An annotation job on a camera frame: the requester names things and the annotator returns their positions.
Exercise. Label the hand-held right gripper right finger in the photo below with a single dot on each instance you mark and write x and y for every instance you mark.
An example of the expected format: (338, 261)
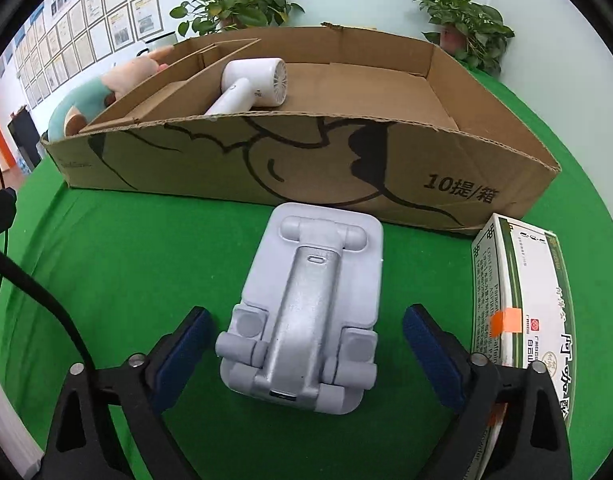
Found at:
(436, 355)

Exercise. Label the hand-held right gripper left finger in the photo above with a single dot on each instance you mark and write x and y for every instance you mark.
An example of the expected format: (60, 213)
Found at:
(181, 355)

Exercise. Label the white folding phone stand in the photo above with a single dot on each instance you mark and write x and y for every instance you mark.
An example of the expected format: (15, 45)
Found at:
(296, 310)

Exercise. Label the large cardboard box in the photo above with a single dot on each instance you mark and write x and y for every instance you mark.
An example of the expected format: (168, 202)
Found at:
(336, 175)

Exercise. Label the white hair dryer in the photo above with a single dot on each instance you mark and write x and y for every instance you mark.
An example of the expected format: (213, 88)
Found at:
(251, 77)

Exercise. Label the black cabinet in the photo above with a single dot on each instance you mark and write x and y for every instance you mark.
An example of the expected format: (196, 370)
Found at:
(26, 135)

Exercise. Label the green tablecloth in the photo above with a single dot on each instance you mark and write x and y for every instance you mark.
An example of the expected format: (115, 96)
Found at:
(136, 260)

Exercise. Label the white and green medicine box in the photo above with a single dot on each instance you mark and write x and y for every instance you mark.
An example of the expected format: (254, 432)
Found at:
(526, 285)

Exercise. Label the teal and pink plush toy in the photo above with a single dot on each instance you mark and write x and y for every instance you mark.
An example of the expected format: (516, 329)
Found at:
(81, 105)

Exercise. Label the white container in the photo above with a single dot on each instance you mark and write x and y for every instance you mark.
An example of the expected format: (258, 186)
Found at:
(159, 42)

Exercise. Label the leafy green potted plant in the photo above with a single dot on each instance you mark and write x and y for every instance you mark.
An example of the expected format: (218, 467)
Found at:
(241, 0)

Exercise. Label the potted plant in pink pot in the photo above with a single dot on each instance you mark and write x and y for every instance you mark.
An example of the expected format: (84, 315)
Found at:
(466, 20)

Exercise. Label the wall of framed certificates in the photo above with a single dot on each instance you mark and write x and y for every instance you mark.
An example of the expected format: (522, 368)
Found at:
(86, 10)

